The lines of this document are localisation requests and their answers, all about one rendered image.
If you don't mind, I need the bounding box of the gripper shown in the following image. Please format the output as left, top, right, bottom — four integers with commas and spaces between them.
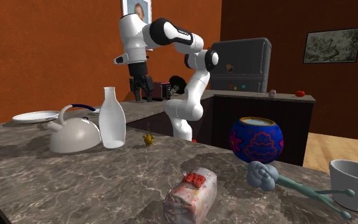
127, 62, 155, 102

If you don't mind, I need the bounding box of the white kettle with blue handle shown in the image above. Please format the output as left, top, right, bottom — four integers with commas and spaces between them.
46, 104, 102, 154

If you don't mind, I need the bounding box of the dark grey refrigerator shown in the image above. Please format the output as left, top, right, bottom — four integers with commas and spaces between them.
209, 37, 272, 93

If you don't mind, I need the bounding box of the grey-blue flower toy green stem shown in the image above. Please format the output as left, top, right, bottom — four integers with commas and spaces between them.
246, 160, 356, 220

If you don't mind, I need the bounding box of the dark framed landscape picture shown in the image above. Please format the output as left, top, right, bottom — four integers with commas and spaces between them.
303, 27, 358, 64

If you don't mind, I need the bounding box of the small yellow figure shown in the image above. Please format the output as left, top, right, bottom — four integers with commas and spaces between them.
143, 133, 155, 147

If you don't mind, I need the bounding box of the white bottle vase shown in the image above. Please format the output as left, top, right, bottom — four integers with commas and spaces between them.
99, 86, 127, 150

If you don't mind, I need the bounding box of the white framed portrait picture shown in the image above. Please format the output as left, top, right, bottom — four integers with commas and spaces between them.
121, 0, 153, 25

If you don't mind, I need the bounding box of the black round pan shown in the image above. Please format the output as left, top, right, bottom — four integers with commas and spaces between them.
169, 75, 188, 96

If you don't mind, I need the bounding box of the white wrapped box red bow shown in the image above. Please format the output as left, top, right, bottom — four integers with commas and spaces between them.
162, 167, 218, 224

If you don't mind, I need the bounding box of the white ribbed bowl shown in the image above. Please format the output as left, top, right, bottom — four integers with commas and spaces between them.
329, 159, 358, 213

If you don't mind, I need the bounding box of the dark red toaster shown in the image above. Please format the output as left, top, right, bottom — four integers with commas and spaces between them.
151, 81, 172, 101

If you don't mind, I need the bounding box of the dark kitchen counter cabinet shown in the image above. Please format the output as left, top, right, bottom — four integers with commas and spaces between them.
125, 90, 317, 167

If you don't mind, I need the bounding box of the blue round patterned vase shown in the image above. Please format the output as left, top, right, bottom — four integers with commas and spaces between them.
229, 116, 284, 165

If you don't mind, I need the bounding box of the white plate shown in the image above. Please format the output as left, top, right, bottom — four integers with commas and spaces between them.
11, 110, 60, 125

